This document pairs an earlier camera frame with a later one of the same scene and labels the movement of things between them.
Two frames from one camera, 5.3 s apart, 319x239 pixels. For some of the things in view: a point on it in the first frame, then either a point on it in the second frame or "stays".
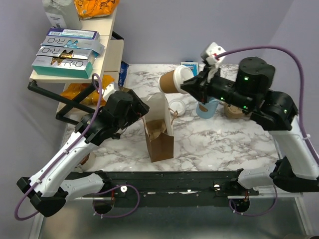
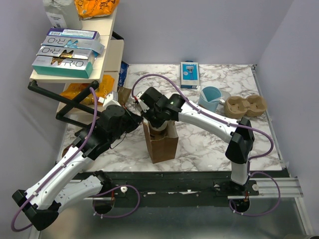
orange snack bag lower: x=73 y=89 stays
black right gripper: x=199 y=86 to x=155 y=124
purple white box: x=74 y=33 stays
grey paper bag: x=62 y=14 stays
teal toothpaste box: x=71 y=67 stays
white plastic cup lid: x=181 y=73 to x=160 y=128
